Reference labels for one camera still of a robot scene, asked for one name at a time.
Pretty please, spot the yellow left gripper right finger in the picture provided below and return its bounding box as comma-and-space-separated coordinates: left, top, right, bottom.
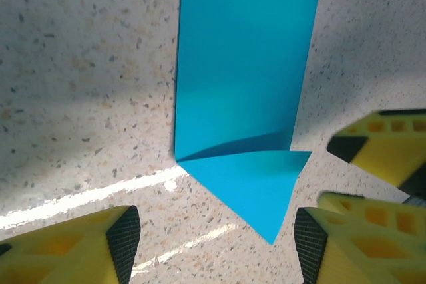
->
294, 206, 426, 284

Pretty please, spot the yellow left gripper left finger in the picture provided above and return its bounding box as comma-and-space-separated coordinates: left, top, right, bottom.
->
0, 205, 141, 284

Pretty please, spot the blue paper sheet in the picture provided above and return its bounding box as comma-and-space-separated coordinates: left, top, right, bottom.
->
172, 0, 320, 245

